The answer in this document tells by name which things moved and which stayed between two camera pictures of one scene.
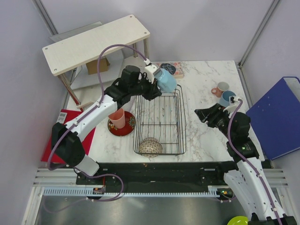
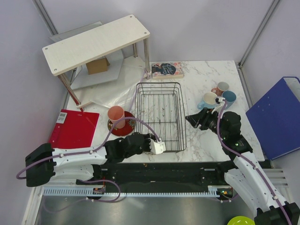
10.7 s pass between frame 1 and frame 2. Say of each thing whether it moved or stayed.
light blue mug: moved
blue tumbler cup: stayed
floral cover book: stayed
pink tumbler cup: stayed
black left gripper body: moved
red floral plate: stayed
